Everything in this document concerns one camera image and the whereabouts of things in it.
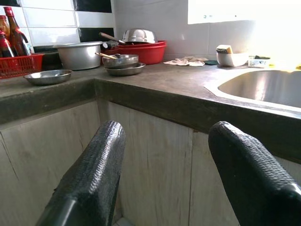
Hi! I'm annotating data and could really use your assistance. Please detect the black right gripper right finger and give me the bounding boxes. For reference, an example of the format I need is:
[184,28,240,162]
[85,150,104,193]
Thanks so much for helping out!
[208,121,301,226]

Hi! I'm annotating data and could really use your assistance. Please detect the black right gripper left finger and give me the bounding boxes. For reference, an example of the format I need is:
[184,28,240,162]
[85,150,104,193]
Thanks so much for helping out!
[35,120,127,226]

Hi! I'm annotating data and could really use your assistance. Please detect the light wood base cabinet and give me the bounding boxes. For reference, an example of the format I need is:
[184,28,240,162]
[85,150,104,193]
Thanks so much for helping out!
[0,98,301,226]

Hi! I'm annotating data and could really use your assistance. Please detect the stainless steel sink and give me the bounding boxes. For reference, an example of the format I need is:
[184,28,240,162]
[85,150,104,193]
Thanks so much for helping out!
[203,68,301,114]

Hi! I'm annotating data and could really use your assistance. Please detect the shallow steel dish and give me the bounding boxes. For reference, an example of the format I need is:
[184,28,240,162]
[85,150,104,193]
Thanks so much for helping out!
[23,69,73,86]

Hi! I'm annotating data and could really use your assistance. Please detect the wide steel plate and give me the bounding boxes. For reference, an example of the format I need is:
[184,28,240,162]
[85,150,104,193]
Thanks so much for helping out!
[104,62,147,77]

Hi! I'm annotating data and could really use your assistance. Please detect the stainless steel bowl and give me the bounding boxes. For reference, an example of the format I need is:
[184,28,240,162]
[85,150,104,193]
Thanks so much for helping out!
[102,54,140,70]

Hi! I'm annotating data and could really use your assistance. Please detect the white plastic tray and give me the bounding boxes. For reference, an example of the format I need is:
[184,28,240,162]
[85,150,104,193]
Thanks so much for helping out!
[248,56,271,68]

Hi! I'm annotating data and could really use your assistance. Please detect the aluminium cooking pot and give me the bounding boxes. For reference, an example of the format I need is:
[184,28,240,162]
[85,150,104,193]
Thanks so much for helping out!
[53,41,104,71]

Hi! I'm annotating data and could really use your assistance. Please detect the pale wooden utensil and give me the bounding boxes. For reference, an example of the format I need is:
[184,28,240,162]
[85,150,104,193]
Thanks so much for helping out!
[95,52,118,60]

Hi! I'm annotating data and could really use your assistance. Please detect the white plastic bowl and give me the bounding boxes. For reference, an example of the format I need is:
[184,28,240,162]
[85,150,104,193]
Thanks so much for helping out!
[216,51,249,68]

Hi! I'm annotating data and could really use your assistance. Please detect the yellow sponge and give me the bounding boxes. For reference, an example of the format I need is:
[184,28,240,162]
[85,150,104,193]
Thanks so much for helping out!
[216,44,234,55]

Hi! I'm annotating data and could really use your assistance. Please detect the red plastic basin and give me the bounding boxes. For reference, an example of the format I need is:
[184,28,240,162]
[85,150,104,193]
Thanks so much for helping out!
[117,40,167,65]

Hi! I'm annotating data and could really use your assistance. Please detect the red plastic basket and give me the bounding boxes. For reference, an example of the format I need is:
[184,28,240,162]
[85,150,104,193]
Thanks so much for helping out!
[0,53,45,80]

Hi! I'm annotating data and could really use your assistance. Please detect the white cloth rag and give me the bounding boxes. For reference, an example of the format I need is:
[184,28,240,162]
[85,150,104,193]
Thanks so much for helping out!
[163,56,209,67]

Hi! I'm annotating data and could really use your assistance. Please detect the large steel mixing bowl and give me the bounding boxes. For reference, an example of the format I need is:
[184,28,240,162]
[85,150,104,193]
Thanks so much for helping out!
[121,28,157,44]

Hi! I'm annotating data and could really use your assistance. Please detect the brown wooden handled utensil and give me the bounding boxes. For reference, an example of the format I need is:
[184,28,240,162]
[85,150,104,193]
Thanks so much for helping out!
[98,32,128,46]

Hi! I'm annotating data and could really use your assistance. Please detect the white wall water heater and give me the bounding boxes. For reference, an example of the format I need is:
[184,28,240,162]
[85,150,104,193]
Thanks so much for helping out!
[187,0,301,25]

